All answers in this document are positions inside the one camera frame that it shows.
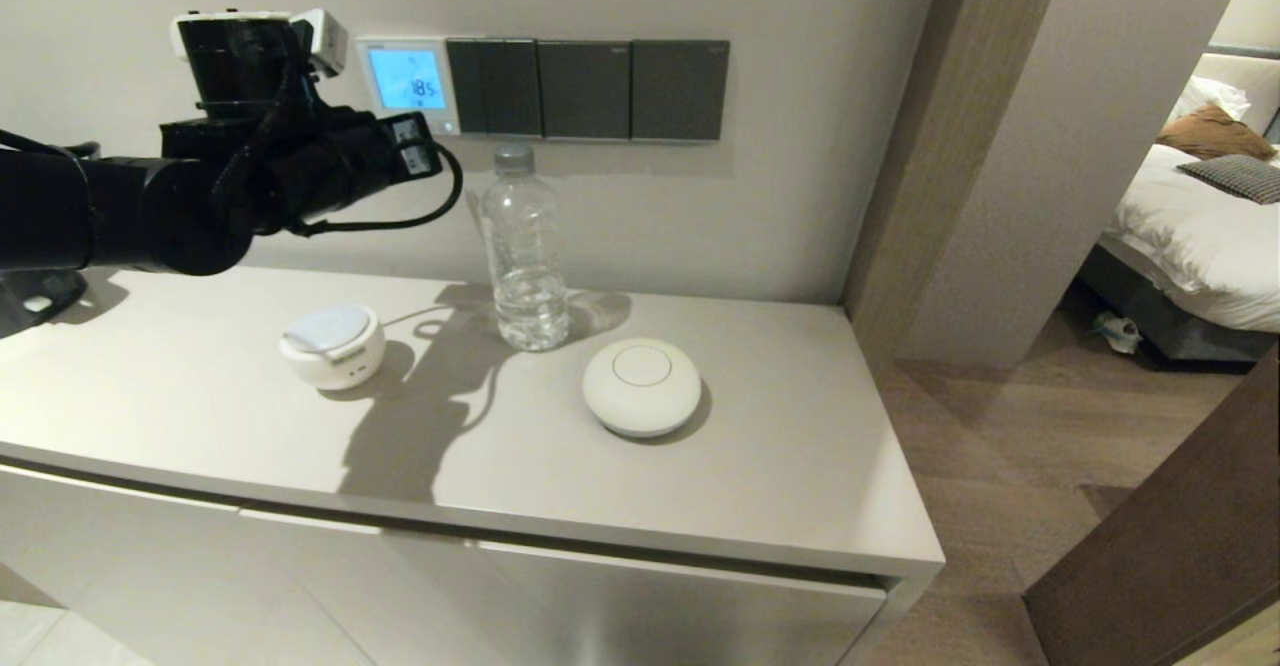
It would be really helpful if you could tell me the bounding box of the dark brown wooden door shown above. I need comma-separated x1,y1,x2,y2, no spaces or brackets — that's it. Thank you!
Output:
1022,344,1280,666

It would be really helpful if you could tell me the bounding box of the grey cabinet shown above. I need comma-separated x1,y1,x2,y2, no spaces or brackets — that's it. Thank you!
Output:
0,258,946,666

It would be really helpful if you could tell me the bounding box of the beige padded headboard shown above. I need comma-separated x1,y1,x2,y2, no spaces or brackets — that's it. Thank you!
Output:
1195,43,1280,138

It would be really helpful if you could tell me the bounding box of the grey cabinet door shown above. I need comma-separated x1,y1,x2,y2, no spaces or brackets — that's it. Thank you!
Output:
240,506,889,666
0,461,379,666

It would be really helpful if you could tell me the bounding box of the white round speaker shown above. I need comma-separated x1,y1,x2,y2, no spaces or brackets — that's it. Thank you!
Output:
278,304,387,392

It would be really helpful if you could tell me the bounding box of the grey checkered pillow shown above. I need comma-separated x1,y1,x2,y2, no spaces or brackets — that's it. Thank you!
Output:
1176,154,1280,206

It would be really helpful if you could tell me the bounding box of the white wall thermostat panel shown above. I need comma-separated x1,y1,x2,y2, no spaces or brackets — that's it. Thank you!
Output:
355,36,461,137

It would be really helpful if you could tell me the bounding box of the wooden door frame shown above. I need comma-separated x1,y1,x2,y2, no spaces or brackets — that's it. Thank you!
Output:
840,0,1069,379

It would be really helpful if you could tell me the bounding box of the dark grey triple switch panel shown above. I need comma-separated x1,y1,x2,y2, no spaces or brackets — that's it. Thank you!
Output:
446,38,544,139

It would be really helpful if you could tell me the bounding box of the bed with white duvet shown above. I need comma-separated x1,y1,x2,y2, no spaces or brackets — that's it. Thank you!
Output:
1075,144,1280,365

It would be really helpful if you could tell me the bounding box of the light slipper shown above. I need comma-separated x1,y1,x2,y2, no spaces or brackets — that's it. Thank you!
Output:
1092,310,1143,357

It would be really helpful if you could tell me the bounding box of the white pillow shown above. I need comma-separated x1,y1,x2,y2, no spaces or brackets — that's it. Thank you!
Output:
1168,75,1251,126

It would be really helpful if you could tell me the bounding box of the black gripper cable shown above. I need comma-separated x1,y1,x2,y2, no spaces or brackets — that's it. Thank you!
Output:
240,141,466,239

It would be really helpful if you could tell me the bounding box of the black plastic appliance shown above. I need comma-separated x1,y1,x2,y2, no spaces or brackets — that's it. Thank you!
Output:
0,268,87,339

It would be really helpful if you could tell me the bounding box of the clear plastic water bottle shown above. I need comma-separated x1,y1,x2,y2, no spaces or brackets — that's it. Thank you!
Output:
478,143,571,353

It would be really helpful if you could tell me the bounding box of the brown pillow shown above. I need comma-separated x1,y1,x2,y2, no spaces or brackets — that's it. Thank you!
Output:
1155,103,1279,162

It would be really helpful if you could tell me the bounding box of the white flat dome device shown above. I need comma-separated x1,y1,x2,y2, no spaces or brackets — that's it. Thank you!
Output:
582,338,703,439

